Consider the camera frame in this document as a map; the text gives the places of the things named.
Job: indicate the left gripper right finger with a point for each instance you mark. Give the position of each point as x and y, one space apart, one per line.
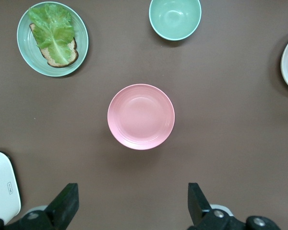
199 208

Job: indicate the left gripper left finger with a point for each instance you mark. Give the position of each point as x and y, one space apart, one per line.
62 208

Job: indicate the pink shallow bowl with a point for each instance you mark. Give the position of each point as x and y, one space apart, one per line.
141 117

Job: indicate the white toaster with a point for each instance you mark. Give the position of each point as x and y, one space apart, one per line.
2 182

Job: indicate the brown table cover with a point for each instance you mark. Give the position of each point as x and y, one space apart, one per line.
206 119

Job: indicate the bread slice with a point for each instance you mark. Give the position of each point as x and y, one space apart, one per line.
45 55

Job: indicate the green plate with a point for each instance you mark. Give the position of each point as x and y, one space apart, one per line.
24 45

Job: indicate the green lettuce leaf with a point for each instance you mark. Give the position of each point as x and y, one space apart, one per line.
52 33

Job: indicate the green deep bowl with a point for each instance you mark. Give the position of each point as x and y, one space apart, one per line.
175 19

